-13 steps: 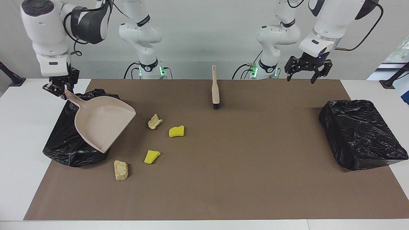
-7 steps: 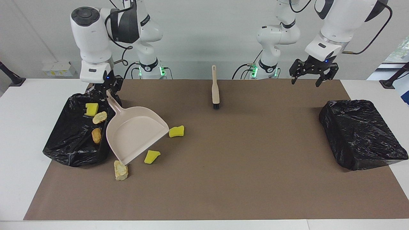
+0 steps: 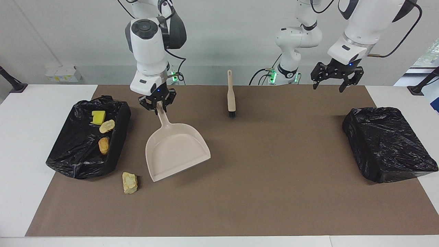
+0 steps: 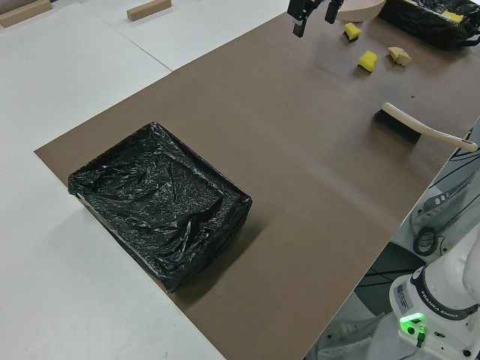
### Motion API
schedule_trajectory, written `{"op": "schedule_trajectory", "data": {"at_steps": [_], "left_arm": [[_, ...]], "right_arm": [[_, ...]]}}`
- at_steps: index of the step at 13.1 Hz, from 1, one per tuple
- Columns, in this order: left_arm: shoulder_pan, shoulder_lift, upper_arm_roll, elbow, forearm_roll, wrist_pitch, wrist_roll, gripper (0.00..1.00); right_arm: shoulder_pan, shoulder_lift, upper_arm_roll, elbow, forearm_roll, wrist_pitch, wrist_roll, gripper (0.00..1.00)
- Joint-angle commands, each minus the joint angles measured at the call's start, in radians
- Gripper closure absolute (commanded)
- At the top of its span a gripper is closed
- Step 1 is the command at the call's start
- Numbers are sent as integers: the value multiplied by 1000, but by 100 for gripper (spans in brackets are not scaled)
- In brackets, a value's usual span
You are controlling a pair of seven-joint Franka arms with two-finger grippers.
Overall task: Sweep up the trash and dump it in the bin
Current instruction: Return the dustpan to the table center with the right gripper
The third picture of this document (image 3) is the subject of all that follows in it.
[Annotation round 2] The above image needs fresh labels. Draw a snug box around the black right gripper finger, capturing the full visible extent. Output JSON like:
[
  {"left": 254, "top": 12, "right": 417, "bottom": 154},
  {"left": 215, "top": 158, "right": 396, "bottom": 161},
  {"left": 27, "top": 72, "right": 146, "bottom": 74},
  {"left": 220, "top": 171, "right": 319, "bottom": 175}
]
[
  {"left": 161, "top": 88, "right": 177, "bottom": 114},
  {"left": 139, "top": 96, "right": 157, "bottom": 111}
]

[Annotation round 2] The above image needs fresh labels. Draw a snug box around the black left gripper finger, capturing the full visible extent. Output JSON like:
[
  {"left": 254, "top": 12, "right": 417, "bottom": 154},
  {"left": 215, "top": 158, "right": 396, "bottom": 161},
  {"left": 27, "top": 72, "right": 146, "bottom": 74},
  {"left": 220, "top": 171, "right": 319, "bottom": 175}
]
[
  {"left": 339, "top": 67, "right": 364, "bottom": 93},
  {"left": 311, "top": 62, "right": 332, "bottom": 91}
]

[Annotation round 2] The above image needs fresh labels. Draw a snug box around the pale beige round bread chunk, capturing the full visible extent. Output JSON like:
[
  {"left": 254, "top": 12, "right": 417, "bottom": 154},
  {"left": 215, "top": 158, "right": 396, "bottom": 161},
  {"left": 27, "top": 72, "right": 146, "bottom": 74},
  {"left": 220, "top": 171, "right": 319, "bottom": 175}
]
[{"left": 99, "top": 119, "right": 116, "bottom": 134}]

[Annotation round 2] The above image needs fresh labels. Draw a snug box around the yellow sponge piece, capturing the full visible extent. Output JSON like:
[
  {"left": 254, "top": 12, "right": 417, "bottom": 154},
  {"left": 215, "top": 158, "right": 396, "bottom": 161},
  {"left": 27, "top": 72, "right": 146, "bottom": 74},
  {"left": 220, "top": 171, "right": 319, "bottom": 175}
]
[{"left": 91, "top": 110, "right": 106, "bottom": 126}]

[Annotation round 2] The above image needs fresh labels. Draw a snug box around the beige plastic dustpan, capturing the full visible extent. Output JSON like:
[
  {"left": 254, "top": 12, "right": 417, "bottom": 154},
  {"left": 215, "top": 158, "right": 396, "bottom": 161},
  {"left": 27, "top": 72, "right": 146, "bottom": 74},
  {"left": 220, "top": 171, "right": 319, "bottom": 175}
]
[{"left": 145, "top": 101, "right": 211, "bottom": 183}]

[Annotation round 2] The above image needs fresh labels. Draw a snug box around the beige handled black bristle brush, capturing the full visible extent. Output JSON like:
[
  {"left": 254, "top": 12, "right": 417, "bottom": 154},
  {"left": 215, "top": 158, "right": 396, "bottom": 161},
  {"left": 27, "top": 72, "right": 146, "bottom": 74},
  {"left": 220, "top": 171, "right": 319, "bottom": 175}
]
[{"left": 227, "top": 70, "right": 236, "bottom": 118}]

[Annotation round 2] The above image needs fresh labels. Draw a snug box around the large pale yellow bread chunk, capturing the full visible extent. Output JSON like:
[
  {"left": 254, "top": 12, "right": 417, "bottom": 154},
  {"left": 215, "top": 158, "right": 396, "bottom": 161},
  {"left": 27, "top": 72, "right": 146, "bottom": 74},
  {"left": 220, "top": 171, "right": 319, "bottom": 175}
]
[{"left": 122, "top": 172, "right": 138, "bottom": 195}]

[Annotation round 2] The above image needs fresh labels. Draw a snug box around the closed black bag covered bin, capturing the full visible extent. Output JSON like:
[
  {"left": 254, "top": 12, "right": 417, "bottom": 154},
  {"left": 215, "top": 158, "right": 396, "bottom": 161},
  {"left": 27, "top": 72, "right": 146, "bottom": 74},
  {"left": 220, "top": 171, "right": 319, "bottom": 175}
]
[{"left": 342, "top": 107, "right": 439, "bottom": 184}]

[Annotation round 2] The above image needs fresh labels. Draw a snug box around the open black bag lined bin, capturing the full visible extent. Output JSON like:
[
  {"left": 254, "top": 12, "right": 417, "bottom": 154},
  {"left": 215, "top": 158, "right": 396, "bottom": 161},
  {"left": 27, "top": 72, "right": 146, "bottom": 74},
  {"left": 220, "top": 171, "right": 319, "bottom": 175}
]
[{"left": 46, "top": 95, "right": 132, "bottom": 180}]

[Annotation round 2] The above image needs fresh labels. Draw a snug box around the black stand with base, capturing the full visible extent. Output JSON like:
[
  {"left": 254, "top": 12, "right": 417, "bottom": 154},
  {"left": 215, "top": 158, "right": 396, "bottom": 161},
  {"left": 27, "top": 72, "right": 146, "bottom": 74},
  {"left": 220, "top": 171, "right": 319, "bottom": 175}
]
[
  {"left": 0, "top": 66, "right": 28, "bottom": 94},
  {"left": 407, "top": 67, "right": 439, "bottom": 96}
]

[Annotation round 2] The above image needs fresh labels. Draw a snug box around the window with green view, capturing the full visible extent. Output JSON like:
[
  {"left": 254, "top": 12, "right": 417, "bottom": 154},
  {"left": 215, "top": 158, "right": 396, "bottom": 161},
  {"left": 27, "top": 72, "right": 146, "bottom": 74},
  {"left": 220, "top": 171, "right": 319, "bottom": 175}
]
[{"left": 413, "top": 37, "right": 439, "bottom": 67}]

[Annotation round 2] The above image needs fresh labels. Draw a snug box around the brown table mat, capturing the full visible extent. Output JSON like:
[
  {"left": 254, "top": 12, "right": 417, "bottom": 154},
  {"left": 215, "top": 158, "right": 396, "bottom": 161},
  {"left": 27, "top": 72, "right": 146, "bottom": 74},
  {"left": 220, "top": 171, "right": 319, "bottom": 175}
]
[{"left": 25, "top": 85, "right": 439, "bottom": 237}]

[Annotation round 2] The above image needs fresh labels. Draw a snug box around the black left arm gripper cable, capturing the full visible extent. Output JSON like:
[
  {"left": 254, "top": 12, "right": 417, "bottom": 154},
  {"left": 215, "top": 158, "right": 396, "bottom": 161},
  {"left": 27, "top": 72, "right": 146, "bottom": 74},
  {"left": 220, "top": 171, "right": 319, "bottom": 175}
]
[{"left": 369, "top": 0, "right": 422, "bottom": 58}]

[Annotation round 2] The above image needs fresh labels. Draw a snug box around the black left arm base cable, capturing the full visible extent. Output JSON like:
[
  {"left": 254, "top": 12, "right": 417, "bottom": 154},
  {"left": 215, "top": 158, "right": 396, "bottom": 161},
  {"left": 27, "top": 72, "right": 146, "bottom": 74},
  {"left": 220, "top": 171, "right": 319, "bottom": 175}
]
[{"left": 249, "top": 53, "right": 282, "bottom": 85}]

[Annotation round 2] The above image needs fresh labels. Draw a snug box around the white wall socket box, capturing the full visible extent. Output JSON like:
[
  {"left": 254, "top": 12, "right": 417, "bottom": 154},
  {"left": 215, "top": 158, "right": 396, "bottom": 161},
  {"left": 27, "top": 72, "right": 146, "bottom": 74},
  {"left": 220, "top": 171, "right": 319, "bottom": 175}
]
[{"left": 46, "top": 66, "right": 83, "bottom": 83}]

